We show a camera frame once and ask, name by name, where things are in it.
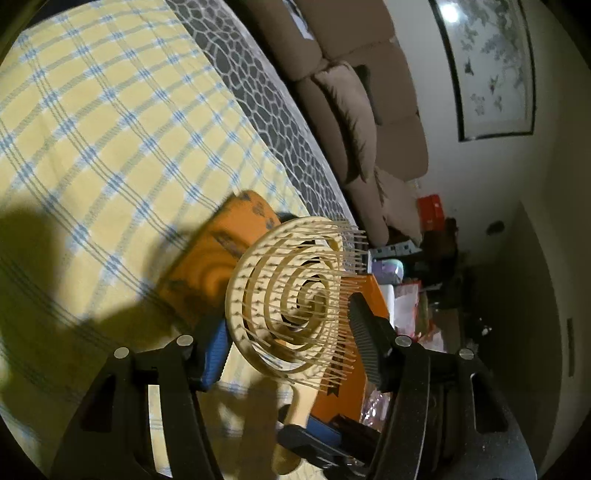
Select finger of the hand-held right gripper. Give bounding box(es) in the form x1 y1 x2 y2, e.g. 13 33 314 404
276 413 377 468

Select large brown cushion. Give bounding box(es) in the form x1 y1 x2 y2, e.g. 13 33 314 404
311 62 377 181

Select orange cardboard box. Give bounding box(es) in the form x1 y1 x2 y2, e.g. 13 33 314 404
309 272 398 423

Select purple container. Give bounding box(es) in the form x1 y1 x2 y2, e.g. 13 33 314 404
372 258 406 284

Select yellow plaid tablecloth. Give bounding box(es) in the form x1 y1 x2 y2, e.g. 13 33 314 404
0 0 365 480

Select framed wall painting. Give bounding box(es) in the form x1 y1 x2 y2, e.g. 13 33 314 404
427 0 537 143

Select red box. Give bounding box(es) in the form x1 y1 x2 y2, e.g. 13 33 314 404
417 194 446 232

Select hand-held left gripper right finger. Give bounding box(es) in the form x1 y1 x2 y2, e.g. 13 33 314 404
348 293 539 480

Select small dark pillow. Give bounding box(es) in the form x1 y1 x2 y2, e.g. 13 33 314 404
353 65 384 125

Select white papers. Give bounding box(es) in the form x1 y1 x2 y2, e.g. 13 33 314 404
281 0 315 40

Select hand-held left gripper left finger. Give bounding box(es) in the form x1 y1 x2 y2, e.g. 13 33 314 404
51 323 232 480

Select wooden hairbrush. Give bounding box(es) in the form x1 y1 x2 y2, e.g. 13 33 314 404
225 216 370 425

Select flat brown cushion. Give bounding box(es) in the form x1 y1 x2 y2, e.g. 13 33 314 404
374 166 423 245

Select orange patterned towel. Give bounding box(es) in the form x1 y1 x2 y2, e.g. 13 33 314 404
159 189 282 324

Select brown sofa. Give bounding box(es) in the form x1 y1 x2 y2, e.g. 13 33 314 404
240 0 430 247

